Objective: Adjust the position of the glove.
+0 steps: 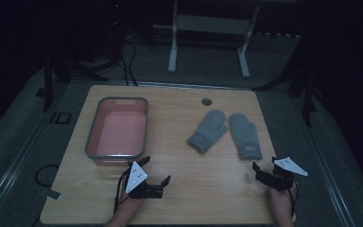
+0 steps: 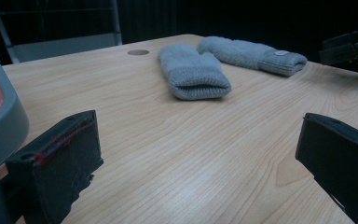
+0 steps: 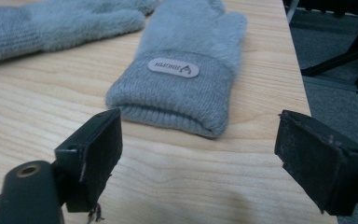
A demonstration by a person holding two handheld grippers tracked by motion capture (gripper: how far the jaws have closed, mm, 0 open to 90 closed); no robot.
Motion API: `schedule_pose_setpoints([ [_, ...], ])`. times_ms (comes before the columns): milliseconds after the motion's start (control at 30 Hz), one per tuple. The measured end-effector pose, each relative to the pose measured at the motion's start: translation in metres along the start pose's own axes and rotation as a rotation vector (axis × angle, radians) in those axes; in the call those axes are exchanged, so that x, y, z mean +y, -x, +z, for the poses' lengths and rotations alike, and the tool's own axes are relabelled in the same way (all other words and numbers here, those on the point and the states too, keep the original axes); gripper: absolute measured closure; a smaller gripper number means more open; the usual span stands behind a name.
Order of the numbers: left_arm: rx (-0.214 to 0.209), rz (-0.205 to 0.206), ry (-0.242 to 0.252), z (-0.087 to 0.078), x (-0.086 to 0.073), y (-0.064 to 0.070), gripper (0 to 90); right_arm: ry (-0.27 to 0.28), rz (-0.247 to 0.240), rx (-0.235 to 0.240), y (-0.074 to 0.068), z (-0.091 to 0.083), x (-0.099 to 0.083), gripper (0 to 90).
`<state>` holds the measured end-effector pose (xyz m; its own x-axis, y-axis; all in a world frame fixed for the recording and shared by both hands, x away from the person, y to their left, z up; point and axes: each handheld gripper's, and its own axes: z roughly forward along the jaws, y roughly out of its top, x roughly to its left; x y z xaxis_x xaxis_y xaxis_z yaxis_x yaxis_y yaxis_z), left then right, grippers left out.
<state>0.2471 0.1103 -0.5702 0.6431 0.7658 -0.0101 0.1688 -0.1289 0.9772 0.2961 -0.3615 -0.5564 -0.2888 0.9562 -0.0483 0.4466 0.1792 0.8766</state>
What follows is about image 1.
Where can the gray mitten with label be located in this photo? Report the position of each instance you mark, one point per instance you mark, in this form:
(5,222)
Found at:
(245,135)

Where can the white metal stand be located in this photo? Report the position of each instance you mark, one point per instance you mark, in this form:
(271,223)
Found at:
(212,24)

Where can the person's right hand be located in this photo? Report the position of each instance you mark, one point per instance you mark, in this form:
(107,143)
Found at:
(280,197)

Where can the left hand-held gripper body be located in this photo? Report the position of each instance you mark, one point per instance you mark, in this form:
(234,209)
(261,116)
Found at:
(136,177)

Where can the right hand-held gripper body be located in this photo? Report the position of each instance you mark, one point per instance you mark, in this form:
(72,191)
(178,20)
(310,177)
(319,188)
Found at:
(282,178)

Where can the plain gray mitten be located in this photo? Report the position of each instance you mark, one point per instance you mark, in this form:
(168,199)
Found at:
(208,130)

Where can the pink basin with gray rim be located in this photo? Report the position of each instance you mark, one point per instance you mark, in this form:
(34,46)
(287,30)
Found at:
(119,132)

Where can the gray tape piece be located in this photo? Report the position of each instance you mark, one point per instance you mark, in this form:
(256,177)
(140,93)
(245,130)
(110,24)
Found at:
(53,194)

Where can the person's left hand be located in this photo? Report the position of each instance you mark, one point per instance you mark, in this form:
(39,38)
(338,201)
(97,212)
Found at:
(129,199)

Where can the black tripod stand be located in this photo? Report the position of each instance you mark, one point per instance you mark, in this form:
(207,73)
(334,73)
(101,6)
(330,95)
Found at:
(48,85)
(308,94)

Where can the round gray table grommet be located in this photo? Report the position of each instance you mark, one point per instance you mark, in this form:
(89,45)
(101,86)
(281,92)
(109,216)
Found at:
(206,101)

